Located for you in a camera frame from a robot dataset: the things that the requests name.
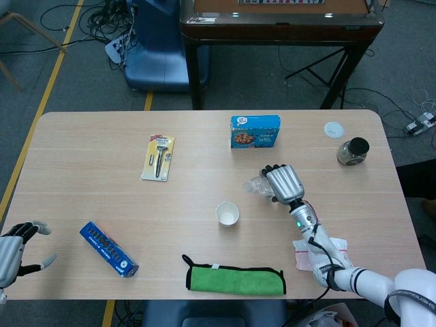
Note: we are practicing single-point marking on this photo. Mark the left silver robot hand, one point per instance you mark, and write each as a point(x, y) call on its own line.
point(8, 252)

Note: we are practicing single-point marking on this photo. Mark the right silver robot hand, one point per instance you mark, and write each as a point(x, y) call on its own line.
point(286, 184)

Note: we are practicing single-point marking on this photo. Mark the transparent plastic water bottle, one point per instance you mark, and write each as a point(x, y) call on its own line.
point(255, 185)

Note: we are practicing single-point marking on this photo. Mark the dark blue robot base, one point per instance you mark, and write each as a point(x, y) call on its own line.
point(214, 313)

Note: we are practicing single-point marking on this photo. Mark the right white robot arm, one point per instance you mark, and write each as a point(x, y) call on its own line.
point(340, 265)

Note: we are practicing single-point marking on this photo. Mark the white paper cup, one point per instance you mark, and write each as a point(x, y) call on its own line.
point(227, 214)

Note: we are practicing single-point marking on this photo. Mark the blue chocolate chip cookie box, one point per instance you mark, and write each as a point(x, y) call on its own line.
point(255, 134)

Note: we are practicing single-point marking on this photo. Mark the pink and white plastic bag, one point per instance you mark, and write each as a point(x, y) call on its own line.
point(303, 253)

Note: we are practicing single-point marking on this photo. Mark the glass jar with black lid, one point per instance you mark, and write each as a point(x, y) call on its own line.
point(352, 153)

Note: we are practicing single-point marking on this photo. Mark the long blue sandwich cookie box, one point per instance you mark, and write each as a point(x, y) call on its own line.
point(109, 250)

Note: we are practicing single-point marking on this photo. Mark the green cloth with black trim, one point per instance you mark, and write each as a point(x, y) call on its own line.
point(235, 281)

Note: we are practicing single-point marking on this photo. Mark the razor in yellow blister pack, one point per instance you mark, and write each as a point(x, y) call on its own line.
point(158, 160)

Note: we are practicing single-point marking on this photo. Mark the white and red plastic bag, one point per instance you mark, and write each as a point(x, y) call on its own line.
point(327, 316)

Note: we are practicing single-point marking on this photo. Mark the grey power strip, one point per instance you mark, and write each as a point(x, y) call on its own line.
point(419, 124)

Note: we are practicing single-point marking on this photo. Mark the dark wooden mahjong table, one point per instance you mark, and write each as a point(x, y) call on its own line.
point(282, 30)

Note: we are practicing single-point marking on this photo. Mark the white power strip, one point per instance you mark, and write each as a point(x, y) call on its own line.
point(116, 49)

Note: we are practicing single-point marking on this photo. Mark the white chair with wooden legs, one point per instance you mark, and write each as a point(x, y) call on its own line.
point(41, 30)

